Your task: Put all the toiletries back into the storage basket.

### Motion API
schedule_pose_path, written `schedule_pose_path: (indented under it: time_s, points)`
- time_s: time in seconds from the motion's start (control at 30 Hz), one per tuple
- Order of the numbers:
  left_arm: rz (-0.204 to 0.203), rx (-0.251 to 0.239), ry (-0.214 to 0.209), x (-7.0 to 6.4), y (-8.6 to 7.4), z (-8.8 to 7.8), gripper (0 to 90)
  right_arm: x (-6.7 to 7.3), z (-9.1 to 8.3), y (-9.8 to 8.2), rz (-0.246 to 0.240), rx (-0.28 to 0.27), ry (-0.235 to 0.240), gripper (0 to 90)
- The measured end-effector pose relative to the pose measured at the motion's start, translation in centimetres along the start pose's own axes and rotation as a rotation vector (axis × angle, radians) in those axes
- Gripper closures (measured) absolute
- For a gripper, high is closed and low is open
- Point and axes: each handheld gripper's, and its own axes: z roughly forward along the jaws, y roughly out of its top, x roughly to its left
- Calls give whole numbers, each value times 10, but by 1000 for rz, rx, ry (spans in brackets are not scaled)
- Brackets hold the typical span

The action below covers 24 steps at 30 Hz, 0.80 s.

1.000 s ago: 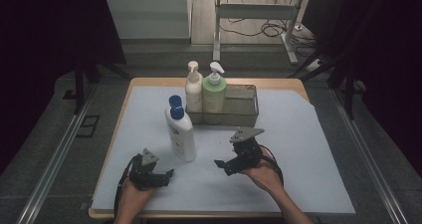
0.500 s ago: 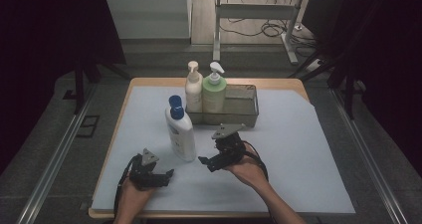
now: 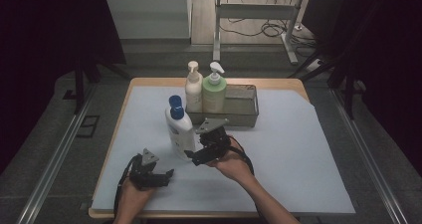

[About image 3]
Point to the white metal desk frame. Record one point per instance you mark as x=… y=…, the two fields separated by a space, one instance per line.
x=255 y=11

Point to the grey metal tray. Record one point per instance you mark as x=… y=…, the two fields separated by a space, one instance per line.
x=242 y=108

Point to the white cabinet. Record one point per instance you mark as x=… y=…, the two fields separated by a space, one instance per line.
x=146 y=15

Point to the white bottle with blue pump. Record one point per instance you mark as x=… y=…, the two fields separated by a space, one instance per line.
x=180 y=131

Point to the person's right hand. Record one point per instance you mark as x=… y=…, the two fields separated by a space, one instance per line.
x=232 y=166

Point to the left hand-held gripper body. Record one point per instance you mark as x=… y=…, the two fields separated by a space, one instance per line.
x=144 y=174

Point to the person's left hand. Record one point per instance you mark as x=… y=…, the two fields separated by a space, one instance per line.
x=132 y=204

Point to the pale blue table sheet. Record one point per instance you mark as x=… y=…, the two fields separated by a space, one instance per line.
x=298 y=157

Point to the black metal stand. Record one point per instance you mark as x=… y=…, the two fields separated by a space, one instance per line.
x=79 y=84
x=348 y=94

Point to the aluminium floor rail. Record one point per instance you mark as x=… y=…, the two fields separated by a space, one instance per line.
x=56 y=161
x=368 y=164

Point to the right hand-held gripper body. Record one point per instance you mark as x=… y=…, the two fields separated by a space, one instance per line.
x=214 y=141

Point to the cream pump bottle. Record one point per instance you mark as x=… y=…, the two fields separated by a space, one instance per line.
x=193 y=91

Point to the dark curtain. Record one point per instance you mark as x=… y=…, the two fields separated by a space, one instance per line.
x=394 y=68
x=40 y=51

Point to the green bottle with white pump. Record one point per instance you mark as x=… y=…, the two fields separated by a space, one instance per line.
x=214 y=94

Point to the white power strip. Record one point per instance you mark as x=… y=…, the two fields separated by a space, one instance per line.
x=315 y=65

